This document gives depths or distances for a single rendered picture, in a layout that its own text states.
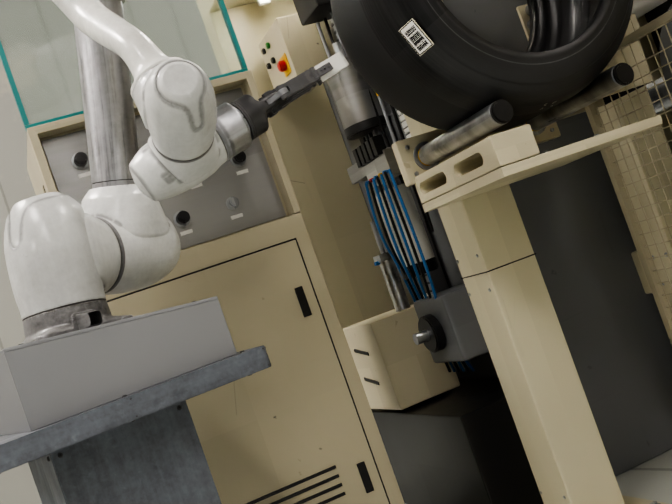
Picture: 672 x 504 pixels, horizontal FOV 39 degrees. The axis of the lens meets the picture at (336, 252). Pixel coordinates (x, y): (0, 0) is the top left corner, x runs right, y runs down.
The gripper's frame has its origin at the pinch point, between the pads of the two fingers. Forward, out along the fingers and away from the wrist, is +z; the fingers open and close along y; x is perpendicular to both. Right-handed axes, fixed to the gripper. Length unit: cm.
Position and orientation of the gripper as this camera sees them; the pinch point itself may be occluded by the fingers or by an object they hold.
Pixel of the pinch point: (329, 67)
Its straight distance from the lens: 175.2
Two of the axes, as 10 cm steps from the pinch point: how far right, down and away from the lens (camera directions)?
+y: -3.1, 1.4, 9.4
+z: 7.7, -5.4, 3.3
